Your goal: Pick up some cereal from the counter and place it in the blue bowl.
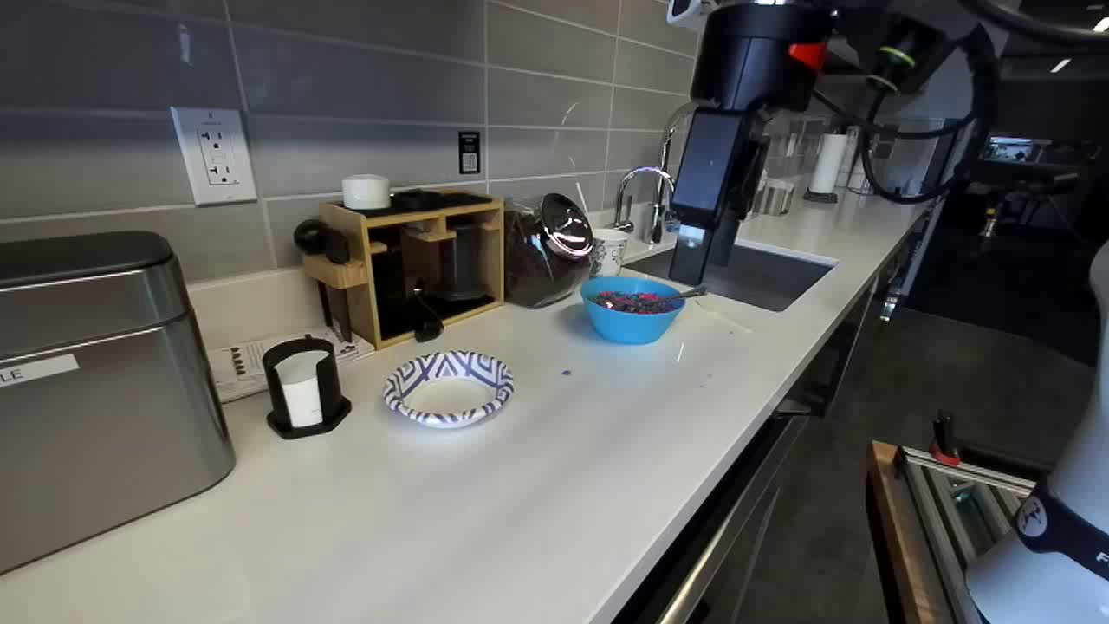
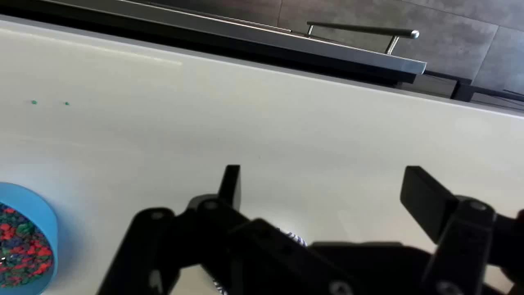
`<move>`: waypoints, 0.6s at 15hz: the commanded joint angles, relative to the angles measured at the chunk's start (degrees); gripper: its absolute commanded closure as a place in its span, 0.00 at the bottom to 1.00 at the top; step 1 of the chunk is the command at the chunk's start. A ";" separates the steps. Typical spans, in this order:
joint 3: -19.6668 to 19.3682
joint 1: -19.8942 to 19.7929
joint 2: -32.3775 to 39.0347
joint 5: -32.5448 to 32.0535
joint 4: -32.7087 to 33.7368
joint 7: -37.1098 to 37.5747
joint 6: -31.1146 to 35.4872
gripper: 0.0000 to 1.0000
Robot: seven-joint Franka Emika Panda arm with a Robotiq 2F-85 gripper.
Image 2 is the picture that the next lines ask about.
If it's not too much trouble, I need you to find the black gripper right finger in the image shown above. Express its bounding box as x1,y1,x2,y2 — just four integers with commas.
400,164,524,295

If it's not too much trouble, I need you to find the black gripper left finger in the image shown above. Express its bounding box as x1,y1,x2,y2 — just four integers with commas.
97,162,351,295

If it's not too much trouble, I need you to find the blue bowl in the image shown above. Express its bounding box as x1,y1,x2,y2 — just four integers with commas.
0,182,61,295

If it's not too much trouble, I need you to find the colourful cereal heap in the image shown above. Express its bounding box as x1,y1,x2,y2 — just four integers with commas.
0,201,56,288

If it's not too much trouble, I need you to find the dark drawer front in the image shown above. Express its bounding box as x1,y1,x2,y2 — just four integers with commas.
0,0,431,87

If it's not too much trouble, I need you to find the silver bar drawer handle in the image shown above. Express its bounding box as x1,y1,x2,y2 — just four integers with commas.
305,21,423,56

